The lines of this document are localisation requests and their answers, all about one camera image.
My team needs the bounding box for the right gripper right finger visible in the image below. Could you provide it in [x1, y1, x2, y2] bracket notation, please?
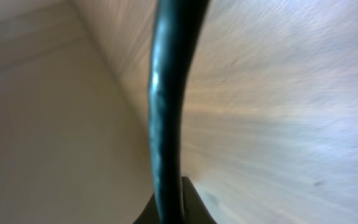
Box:
[181, 176, 217, 224]

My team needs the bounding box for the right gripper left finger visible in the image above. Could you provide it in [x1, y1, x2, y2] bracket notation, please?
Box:
[133, 195, 159, 224]

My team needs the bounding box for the black USB cable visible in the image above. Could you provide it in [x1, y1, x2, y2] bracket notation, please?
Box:
[147, 0, 211, 224]

